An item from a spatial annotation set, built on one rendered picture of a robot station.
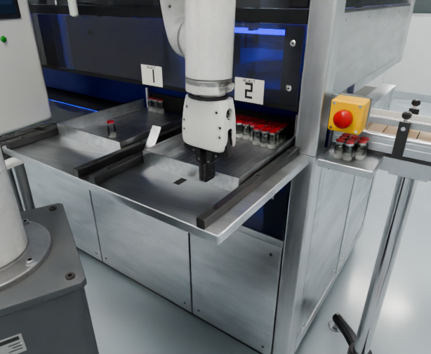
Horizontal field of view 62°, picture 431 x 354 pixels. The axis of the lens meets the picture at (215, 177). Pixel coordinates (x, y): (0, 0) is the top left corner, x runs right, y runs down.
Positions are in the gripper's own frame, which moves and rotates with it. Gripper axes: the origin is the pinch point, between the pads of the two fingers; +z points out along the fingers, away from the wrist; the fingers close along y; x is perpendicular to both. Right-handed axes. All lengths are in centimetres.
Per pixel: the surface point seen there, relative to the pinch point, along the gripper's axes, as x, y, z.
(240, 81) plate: -27.1, 9.4, -12.7
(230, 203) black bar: 4.2, -8.5, 2.8
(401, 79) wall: -489, 34, 53
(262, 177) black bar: -8.1, -8.5, 2.1
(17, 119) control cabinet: -8, 90, 9
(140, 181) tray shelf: 5.6, 13.4, 4.5
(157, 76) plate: -27.1, 38.4, -10.1
